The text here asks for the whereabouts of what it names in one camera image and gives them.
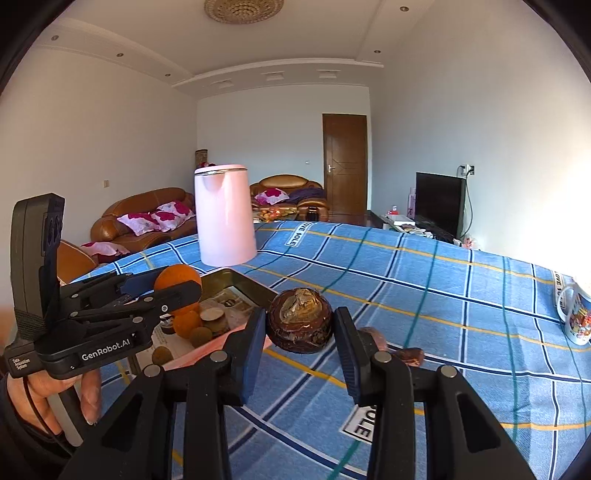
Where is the low television stand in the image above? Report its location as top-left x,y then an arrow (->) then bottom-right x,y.
366,210 -> 463,246

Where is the white wall socket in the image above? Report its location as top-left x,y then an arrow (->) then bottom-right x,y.
462,164 -> 475,177

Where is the round gold ceiling lamp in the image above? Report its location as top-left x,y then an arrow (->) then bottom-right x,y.
204,0 -> 284,25

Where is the brown leather sofa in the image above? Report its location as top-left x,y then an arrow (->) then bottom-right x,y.
90,187 -> 197,253

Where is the pink floral cushion on armchair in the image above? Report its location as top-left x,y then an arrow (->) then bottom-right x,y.
254,188 -> 290,206

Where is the brown leather armchair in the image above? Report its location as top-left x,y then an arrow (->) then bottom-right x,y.
249,174 -> 329,221

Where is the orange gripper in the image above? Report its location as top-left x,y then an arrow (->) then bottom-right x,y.
172,310 -> 202,339

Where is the green-brown round kiwi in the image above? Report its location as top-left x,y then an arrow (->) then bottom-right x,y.
188,326 -> 213,348

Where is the purple round fruit with stem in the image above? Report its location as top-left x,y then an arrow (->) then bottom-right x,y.
360,327 -> 389,351

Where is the brown kiwi fruit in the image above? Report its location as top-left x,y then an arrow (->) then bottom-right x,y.
151,346 -> 173,366

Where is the black television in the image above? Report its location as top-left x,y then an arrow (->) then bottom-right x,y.
414,172 -> 467,241

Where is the pink tin box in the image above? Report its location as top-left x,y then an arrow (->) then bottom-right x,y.
127,268 -> 276,375

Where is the television power cable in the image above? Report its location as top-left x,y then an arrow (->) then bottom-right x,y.
459,165 -> 477,243

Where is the white pink floral cushion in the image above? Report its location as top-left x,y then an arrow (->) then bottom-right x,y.
117,201 -> 194,236

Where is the pink electric kettle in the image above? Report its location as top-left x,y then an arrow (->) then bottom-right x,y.
194,164 -> 257,267

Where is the large orange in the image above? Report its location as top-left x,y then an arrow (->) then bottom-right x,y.
154,264 -> 202,316

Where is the dark brown interior door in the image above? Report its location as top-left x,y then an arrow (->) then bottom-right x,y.
322,114 -> 369,224

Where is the person's left hand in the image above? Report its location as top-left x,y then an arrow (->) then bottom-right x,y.
6,368 -> 103,435

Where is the brown leather chair near table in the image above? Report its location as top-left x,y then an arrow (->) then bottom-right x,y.
57,240 -> 97,285

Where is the colourful printed white mug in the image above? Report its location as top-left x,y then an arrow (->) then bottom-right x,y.
557,282 -> 591,346

